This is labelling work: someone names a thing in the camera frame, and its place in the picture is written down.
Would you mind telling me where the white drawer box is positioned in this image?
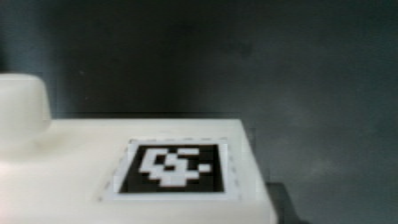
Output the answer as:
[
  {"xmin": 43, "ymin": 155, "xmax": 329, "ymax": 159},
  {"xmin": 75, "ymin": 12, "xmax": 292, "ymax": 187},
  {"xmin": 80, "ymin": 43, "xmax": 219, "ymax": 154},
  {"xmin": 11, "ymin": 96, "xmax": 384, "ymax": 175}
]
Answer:
[{"xmin": 0, "ymin": 74, "xmax": 279, "ymax": 224}]

